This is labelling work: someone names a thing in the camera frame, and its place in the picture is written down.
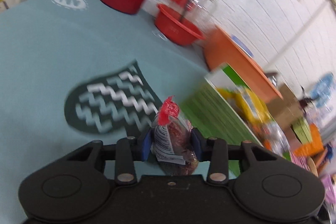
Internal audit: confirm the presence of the dark red date packet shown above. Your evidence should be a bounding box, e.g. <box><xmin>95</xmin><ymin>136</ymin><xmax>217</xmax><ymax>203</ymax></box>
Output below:
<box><xmin>151</xmin><ymin>96</ymin><xmax>199</xmax><ymax>176</ymax></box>

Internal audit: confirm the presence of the orange clear bun packet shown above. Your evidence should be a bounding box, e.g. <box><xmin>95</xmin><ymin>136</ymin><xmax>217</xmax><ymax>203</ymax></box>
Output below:
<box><xmin>261</xmin><ymin>121</ymin><xmax>290</xmax><ymax>156</ymax></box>

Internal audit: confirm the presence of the yellow snack bag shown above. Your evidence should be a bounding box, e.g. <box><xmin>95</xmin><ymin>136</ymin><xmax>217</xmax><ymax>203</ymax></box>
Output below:
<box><xmin>216</xmin><ymin>86</ymin><xmax>273</xmax><ymax>127</ymax></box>

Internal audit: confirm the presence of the green cardboard snack box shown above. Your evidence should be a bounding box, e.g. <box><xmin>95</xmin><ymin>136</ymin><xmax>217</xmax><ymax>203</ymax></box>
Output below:
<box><xmin>179</xmin><ymin>62</ymin><xmax>292</xmax><ymax>179</ymax></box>

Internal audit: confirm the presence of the large brown cardboard box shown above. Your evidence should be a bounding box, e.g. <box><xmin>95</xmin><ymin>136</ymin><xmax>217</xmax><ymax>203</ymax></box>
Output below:
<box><xmin>266</xmin><ymin>82</ymin><xmax>306</xmax><ymax>135</ymax></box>

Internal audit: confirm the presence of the green small box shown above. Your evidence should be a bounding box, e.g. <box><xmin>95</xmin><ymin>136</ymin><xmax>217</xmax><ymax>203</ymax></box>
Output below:
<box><xmin>291</xmin><ymin>117</ymin><xmax>313</xmax><ymax>144</ymax></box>

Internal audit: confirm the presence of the orange plastic bag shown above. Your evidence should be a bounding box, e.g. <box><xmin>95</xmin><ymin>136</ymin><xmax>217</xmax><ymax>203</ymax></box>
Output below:
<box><xmin>293</xmin><ymin>123</ymin><xmax>324</xmax><ymax>157</ymax></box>

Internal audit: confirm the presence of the orange plastic basket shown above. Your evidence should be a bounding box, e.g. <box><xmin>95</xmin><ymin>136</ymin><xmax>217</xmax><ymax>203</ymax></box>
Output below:
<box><xmin>203</xmin><ymin>26</ymin><xmax>282</xmax><ymax>103</ymax></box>

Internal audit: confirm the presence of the blue paper fan decoration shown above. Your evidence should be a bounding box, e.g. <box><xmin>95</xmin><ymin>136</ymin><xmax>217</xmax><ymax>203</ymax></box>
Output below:
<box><xmin>309</xmin><ymin>72</ymin><xmax>335</xmax><ymax>108</ymax></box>

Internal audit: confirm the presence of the blue lidded bowl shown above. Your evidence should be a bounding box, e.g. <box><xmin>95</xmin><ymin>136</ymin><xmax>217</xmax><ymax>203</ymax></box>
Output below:
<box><xmin>231</xmin><ymin>35</ymin><xmax>253</xmax><ymax>58</ymax></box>

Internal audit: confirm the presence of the red plastic basin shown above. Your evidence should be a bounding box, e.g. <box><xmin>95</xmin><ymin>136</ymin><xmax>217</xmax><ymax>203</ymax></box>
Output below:
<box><xmin>154</xmin><ymin>4</ymin><xmax>205</xmax><ymax>46</ymax></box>

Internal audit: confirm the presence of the clear glass pitcher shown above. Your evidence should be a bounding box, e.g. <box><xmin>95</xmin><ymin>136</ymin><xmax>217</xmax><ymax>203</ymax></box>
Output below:
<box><xmin>180</xmin><ymin>0</ymin><xmax>218</xmax><ymax>32</ymax></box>

